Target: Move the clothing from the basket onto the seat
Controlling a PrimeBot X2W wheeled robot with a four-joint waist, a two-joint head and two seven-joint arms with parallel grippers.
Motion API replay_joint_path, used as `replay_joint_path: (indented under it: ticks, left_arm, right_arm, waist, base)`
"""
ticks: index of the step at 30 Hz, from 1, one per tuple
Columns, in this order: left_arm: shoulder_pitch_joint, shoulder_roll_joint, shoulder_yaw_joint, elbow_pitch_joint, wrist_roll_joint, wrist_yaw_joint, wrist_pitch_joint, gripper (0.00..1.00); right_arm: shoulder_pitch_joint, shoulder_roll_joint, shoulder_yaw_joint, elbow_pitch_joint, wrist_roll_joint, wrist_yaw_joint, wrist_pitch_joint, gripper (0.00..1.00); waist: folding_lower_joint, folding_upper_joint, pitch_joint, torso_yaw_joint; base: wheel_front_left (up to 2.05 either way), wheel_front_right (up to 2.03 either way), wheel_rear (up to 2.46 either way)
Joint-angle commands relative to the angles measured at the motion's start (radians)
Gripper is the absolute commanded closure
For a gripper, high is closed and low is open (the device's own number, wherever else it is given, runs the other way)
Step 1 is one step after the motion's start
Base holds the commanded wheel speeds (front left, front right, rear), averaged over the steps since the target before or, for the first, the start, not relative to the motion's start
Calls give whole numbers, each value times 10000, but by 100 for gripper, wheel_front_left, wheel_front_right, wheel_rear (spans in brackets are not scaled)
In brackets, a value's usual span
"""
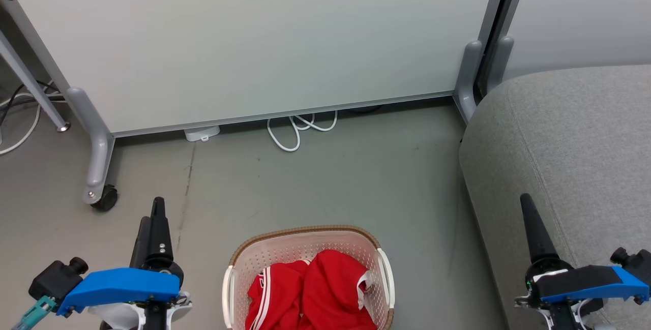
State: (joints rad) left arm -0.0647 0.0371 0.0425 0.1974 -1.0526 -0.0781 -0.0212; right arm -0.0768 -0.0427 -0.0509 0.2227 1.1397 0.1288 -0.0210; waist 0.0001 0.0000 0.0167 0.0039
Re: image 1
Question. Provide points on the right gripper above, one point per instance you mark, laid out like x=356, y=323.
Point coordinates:
x=546, y=266

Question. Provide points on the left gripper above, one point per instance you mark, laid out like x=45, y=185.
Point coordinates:
x=152, y=314

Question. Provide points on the red garment with white stripes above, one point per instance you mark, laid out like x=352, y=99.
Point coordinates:
x=277, y=294

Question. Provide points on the red shirt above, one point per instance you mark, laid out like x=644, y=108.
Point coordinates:
x=335, y=289

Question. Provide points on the grey fabric sofa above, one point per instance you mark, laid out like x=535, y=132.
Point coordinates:
x=574, y=157

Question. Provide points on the black caster wheel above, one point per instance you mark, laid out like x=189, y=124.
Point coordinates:
x=107, y=199

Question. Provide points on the grey partition foot with caster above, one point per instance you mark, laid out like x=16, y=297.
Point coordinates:
x=99, y=152

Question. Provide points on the white power adapter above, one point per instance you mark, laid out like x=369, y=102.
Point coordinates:
x=202, y=132

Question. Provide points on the cream perforated laundry basket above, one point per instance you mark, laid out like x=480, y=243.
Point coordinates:
x=305, y=241

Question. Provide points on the short grey partition foot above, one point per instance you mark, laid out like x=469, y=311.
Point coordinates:
x=501, y=63
x=467, y=81

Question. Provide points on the grey metal desk leg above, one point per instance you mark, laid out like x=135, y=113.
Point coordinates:
x=35, y=91

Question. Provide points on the narrow white partition panel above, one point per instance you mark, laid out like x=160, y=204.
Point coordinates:
x=580, y=14

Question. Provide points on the wide white partition panel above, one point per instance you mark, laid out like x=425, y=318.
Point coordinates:
x=254, y=35

